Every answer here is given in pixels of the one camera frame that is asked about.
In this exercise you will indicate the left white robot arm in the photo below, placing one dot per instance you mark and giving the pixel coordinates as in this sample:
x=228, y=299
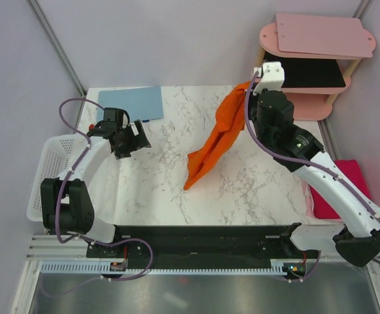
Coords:
x=67, y=207

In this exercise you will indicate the pink clipboard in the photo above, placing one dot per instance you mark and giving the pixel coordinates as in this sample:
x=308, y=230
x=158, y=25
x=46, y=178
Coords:
x=322, y=35

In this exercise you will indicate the pink three-tier shelf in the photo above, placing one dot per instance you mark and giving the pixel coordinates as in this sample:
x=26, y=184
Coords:
x=310, y=104

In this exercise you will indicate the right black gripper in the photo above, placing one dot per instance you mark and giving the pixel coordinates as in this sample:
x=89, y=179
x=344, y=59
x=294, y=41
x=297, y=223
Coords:
x=254, y=99

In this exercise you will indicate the orange t shirt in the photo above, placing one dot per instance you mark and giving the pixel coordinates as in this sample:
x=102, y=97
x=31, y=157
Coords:
x=230, y=122

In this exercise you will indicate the blue clipboard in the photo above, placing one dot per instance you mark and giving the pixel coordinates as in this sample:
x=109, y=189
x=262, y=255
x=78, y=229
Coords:
x=143, y=103

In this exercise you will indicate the white slotted cable duct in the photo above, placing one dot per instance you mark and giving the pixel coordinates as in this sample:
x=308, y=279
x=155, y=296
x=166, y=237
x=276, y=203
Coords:
x=116, y=268

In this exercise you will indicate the white plastic basket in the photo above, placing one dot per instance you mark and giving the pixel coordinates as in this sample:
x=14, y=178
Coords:
x=58, y=155

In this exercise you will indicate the folded light pink t shirt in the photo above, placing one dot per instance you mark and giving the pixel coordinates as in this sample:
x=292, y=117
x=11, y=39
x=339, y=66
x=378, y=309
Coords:
x=308, y=199

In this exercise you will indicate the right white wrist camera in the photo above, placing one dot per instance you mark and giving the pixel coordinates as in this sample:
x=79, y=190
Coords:
x=270, y=76

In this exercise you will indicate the black clipboard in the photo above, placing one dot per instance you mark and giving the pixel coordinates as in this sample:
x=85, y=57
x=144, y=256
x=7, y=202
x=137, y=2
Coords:
x=309, y=73

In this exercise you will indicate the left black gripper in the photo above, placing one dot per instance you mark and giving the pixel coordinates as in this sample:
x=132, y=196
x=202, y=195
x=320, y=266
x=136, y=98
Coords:
x=138, y=141

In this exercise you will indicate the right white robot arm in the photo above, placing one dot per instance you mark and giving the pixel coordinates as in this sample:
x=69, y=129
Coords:
x=357, y=238

